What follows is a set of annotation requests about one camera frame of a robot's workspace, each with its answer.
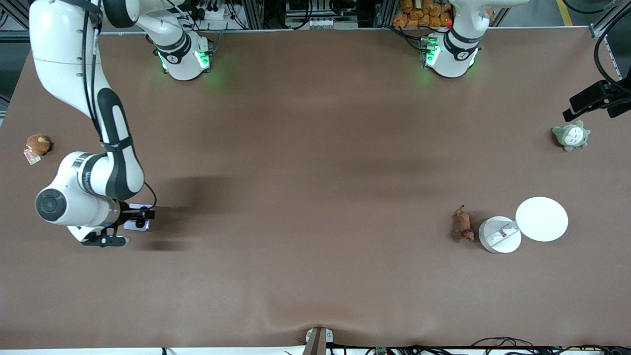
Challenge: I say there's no white phone with black circles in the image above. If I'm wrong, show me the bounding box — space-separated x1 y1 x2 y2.
123 204 152 231

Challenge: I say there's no brown lion statue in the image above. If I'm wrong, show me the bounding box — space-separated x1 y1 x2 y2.
453 206 476 242

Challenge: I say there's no grey totoro plush toy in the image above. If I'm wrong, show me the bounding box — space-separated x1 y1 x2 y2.
551 121 591 152

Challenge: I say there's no brown plush toy with tag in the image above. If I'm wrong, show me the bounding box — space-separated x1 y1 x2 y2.
24 134 51 165

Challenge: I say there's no white round lid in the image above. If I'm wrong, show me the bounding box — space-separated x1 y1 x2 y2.
516 197 569 242

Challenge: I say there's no white round container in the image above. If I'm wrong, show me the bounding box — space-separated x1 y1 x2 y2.
478 216 522 254

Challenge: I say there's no orange bread pile bag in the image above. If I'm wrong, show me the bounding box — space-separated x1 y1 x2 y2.
392 0 454 28

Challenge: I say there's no aluminium frame profile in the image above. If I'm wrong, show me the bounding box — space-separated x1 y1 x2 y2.
589 0 631 39

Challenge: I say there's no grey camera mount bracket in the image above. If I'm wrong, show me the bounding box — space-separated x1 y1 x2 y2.
305 327 334 355

